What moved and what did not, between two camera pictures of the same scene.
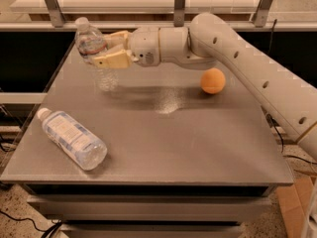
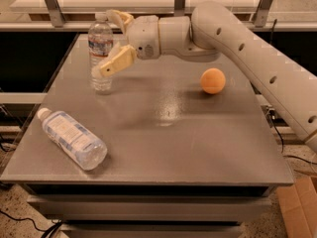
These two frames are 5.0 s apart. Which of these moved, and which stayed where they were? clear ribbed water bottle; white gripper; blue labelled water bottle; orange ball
Moved: white gripper; clear ribbed water bottle
Stayed: orange ball; blue labelled water bottle
